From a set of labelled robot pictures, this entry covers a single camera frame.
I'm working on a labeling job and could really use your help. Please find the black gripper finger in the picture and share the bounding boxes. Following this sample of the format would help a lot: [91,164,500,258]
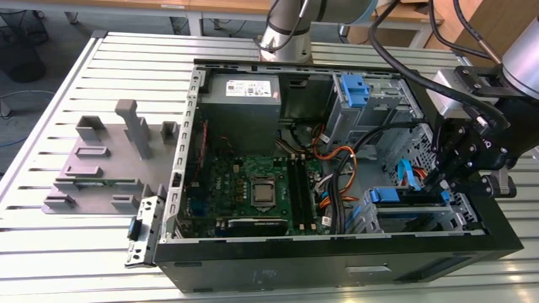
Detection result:
[425,122,476,193]
[441,172,496,198]

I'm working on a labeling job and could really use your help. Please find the orange power wire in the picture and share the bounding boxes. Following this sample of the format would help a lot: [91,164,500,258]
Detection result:
[412,166,444,190]

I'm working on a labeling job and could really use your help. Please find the blue wire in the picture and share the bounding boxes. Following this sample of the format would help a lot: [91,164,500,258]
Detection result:
[397,159,422,192]

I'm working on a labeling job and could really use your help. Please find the grey metal disk bay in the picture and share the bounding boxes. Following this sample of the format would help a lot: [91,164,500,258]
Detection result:
[365,186,465,233]

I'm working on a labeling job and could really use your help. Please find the grey metal drive cage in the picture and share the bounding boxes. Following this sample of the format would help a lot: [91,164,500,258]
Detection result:
[326,72,422,158]

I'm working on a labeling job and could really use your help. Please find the blue drive cage latch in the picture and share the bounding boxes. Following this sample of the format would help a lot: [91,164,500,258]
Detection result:
[341,74,370,108]

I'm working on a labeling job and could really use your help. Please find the black RAM slot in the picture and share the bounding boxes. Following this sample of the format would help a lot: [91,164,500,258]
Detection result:
[299,153,319,230]
[287,153,307,231]

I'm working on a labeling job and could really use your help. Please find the wooden cabinet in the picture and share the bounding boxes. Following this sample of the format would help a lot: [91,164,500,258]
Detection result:
[438,0,539,64]

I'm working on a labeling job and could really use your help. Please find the wooden desk white legs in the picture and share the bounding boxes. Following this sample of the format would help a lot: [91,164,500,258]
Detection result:
[337,0,446,48]

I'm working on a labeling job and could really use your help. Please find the black CPU socket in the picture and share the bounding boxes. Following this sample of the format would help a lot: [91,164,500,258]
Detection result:
[249,175,281,213]

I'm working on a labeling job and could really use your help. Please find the silver CPU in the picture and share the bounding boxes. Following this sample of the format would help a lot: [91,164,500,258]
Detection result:
[253,184,275,203]

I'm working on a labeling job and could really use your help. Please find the black open PC case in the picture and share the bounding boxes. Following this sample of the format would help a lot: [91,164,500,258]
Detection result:
[154,58,526,293]

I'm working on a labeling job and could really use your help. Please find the grey power supply unit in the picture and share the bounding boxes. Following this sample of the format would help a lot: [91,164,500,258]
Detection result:
[198,74,282,155]

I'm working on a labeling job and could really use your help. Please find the black graphics card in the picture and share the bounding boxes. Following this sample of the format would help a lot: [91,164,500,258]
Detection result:
[217,216,290,237]

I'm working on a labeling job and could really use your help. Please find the green motherboard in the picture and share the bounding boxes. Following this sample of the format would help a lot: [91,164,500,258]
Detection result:
[177,154,334,237]

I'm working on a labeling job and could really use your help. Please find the grey expansion card retainer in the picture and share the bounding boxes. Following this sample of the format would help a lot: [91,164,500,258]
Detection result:
[125,195,166,269]

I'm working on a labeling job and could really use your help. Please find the grey parts rack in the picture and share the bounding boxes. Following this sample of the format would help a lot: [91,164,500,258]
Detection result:
[42,98,182,217]

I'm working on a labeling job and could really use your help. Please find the green RAM stick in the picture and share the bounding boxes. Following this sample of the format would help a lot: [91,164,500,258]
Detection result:
[74,179,141,186]

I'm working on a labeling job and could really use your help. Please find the wooden desk grey legs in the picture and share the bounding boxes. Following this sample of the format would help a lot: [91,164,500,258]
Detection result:
[0,0,271,36]

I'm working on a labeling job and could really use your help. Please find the black office chair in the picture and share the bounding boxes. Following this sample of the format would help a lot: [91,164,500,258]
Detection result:
[0,9,50,83]

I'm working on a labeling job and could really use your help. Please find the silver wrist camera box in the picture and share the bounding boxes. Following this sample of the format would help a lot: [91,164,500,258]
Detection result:
[428,69,477,118]

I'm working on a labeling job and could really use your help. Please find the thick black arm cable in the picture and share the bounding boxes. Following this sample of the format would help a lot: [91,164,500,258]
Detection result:
[369,0,513,127]

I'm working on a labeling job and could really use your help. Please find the black camera bracket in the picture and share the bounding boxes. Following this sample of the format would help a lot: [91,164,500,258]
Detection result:
[454,64,506,98]

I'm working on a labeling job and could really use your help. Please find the orange yellow wire bundle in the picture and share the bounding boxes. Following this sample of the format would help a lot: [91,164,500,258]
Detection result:
[314,146,360,209]

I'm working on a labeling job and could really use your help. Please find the black cable bundle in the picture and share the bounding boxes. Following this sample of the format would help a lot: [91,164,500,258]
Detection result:
[326,121,425,236]

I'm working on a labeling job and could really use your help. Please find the red black thin wire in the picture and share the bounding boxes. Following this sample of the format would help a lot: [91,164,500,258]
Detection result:
[191,121,210,187]

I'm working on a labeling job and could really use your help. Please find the blue network cable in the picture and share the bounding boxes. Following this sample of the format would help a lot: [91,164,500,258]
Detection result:
[0,90,57,149]

